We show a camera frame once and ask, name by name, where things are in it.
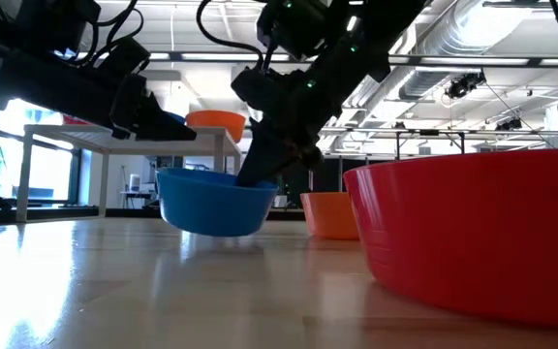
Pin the black partition wall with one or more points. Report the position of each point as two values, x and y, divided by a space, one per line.
327 174

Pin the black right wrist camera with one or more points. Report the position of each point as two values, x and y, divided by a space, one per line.
252 89

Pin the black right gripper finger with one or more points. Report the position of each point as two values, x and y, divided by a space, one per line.
259 165

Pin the overhead frame bar with lights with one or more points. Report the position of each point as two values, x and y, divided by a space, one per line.
453 60

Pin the white small appliance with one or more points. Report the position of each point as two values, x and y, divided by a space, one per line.
134 182

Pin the red plastic mini bowl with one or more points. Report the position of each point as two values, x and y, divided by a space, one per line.
477 232
73 121

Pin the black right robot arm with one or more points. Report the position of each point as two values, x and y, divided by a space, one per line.
366 39

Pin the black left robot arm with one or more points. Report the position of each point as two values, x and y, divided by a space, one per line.
41 82

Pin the black ceiling spotlight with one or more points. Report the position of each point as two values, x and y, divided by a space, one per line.
460 87

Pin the white riser shelf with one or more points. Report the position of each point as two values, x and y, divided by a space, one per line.
163 148

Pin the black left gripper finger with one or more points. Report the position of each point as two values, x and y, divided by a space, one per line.
160 126

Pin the white plant pot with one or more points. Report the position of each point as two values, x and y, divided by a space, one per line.
283 201

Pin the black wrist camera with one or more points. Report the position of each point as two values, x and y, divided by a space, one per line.
252 89
124 55

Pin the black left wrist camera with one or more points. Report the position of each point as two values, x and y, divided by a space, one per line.
124 55

